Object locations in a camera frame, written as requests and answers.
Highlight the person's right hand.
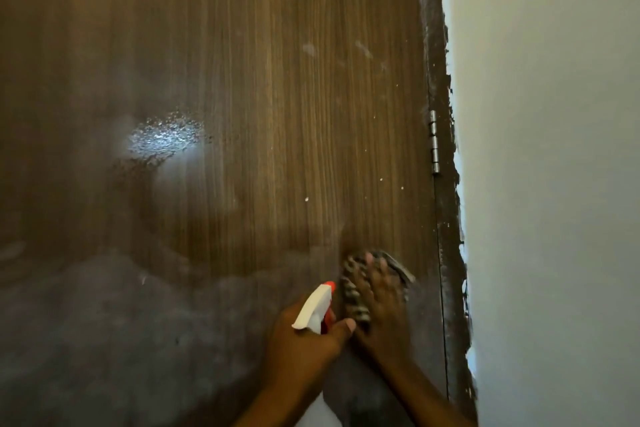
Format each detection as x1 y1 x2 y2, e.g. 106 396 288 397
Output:
350 252 413 367

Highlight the person's left forearm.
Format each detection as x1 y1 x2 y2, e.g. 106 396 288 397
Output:
231 379 323 427

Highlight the brown wooden door frame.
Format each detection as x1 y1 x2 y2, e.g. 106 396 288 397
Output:
415 0 478 422

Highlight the person's left hand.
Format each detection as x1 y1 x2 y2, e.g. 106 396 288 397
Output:
263 293 357 395

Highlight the patterned cleaning cloth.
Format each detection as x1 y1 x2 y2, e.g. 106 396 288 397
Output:
340 249 417 331

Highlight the brown wooden door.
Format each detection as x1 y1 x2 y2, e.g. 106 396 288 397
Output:
0 0 449 427

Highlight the silver door hinge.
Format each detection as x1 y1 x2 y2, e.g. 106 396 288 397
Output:
429 110 441 175

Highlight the white spray bottle red nozzle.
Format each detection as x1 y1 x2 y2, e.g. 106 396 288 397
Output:
291 282 337 427

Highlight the person's right forearm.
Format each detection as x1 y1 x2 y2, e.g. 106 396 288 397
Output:
372 354 476 427

